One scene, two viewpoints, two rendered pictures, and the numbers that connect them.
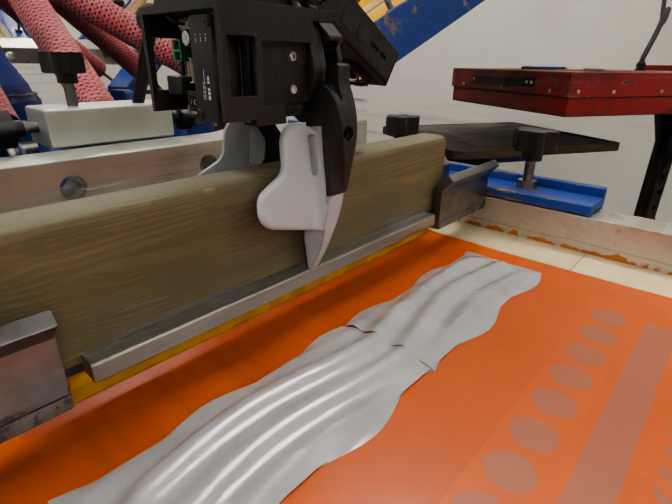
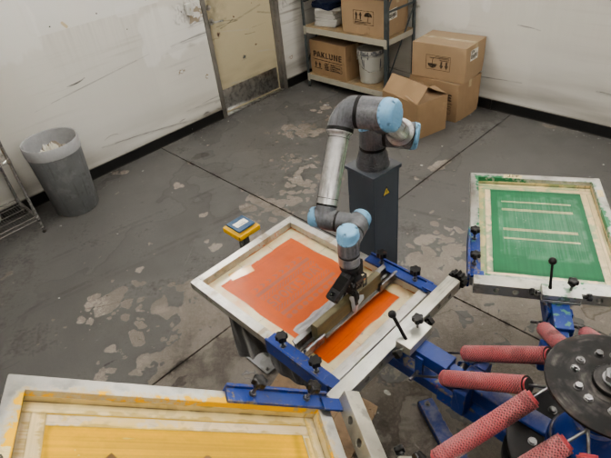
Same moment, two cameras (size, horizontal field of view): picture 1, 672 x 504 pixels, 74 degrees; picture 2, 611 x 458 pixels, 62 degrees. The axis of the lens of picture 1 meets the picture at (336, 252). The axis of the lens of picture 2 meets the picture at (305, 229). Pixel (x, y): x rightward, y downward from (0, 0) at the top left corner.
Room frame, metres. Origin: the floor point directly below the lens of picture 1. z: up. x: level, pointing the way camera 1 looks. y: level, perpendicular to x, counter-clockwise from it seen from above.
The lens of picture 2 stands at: (1.60, 0.07, 2.38)
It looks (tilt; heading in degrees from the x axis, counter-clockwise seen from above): 37 degrees down; 187
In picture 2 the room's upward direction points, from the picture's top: 7 degrees counter-clockwise
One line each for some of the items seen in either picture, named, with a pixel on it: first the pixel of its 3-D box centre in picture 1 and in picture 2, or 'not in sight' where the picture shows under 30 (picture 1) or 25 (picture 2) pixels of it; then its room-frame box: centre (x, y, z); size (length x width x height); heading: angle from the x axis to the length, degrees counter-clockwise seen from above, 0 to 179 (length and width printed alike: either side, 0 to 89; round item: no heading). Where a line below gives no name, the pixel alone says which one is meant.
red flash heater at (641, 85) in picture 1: (594, 88); not in sight; (1.29, -0.70, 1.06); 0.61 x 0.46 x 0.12; 108
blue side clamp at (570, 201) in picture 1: (454, 196); (300, 363); (0.51, -0.14, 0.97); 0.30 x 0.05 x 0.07; 48
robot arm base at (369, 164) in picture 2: not in sight; (373, 154); (-0.41, 0.17, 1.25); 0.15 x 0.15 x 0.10
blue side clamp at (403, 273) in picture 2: not in sight; (397, 275); (0.10, 0.23, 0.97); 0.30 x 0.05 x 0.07; 48
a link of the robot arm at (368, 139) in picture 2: not in sight; (374, 131); (-0.41, 0.17, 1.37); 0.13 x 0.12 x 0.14; 69
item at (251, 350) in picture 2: not in sight; (267, 350); (0.26, -0.31, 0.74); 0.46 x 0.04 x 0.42; 48
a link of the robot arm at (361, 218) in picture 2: not in sight; (353, 224); (0.17, 0.06, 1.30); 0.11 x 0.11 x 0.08; 69
